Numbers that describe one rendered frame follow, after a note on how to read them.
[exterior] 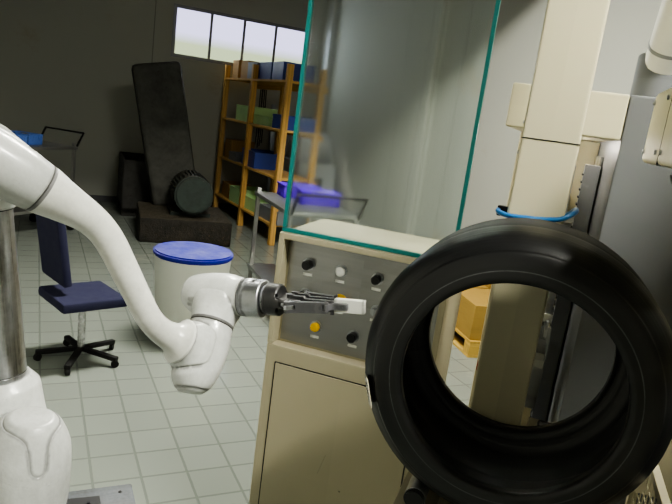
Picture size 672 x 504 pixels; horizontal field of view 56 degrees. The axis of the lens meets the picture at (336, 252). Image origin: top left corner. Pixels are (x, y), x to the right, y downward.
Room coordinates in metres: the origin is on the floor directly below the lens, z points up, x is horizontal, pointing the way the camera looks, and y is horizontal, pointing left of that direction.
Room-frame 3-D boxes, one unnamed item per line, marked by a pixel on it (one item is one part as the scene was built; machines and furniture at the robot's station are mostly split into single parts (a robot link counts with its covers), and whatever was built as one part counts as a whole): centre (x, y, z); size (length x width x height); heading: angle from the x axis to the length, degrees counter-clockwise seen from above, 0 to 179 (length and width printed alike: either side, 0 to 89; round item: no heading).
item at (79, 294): (3.55, 1.48, 0.45); 0.52 x 0.49 x 0.89; 115
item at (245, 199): (8.61, 1.16, 1.12); 2.42 x 0.67 x 2.23; 26
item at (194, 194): (7.43, 1.93, 1.01); 1.23 x 1.19 x 2.02; 28
